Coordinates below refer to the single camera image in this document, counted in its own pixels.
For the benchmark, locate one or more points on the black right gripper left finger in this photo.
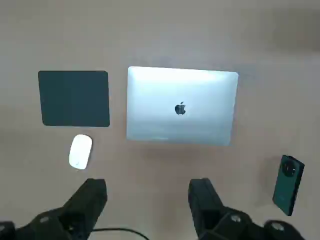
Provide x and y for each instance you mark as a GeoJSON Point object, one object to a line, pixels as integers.
{"type": "Point", "coordinates": [82, 200]}

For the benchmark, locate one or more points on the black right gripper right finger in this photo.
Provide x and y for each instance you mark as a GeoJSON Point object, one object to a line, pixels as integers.
{"type": "Point", "coordinates": [205, 200]}

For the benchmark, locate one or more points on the dark green model phone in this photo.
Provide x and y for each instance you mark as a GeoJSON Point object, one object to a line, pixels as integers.
{"type": "Point", "coordinates": [286, 190]}

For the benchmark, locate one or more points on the dark square mouse pad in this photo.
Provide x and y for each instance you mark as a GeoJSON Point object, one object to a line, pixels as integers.
{"type": "Point", "coordinates": [73, 98]}

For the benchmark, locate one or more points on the silver closed laptop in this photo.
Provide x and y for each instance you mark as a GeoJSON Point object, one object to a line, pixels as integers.
{"type": "Point", "coordinates": [162, 100]}

